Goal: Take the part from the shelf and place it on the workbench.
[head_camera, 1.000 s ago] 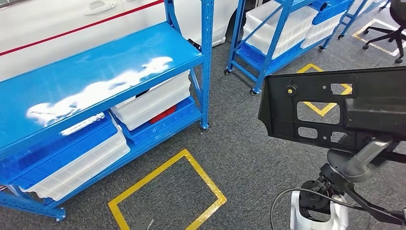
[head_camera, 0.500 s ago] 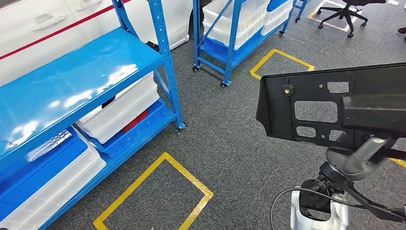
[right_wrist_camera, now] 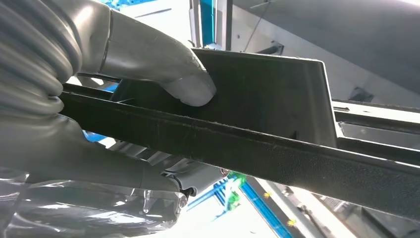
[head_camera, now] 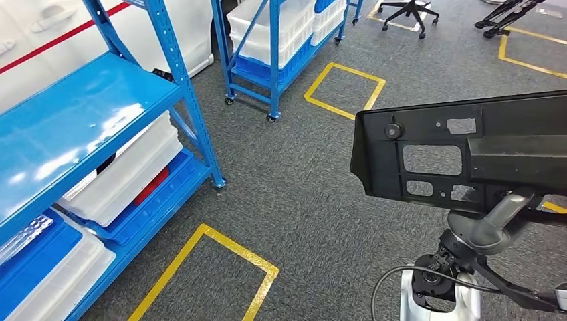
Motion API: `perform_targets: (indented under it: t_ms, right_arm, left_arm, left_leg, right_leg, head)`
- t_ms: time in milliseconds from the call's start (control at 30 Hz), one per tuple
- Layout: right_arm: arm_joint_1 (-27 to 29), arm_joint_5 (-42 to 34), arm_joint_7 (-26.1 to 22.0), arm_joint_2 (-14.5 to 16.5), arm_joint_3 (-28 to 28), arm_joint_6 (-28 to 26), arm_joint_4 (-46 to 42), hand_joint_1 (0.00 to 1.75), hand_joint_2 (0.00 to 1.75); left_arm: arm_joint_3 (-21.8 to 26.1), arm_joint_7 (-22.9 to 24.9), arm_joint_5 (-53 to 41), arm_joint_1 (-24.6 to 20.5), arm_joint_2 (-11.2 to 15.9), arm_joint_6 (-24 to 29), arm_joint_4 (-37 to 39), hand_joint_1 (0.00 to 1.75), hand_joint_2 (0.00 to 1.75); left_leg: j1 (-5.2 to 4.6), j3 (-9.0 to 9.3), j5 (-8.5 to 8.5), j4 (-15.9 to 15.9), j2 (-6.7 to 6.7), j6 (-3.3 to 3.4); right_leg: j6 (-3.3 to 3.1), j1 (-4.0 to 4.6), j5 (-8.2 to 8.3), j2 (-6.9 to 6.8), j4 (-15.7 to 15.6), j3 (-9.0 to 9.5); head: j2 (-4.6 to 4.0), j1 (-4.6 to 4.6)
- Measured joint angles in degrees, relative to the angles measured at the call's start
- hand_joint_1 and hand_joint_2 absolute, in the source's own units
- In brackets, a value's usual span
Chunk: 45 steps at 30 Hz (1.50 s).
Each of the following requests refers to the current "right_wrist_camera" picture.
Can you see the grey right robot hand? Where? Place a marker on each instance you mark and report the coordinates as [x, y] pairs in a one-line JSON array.
[[147, 56]]

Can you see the blue metal shelf rack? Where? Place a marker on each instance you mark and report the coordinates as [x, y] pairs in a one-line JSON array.
[[265, 210]]

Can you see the blue frame with green panel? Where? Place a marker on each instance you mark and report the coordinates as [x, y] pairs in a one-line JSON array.
[[234, 197]]

